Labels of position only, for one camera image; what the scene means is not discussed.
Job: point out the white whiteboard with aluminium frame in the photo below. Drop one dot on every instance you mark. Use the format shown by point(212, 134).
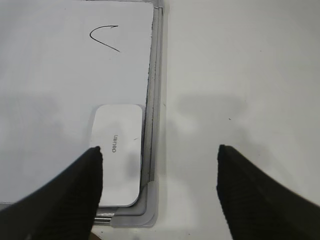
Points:
point(60, 60)

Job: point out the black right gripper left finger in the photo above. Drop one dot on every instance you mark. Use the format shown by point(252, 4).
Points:
point(63, 209)

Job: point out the white rectangular board eraser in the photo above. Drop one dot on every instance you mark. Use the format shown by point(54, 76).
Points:
point(117, 130)

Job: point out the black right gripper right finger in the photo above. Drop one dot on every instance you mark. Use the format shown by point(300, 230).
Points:
point(257, 207)

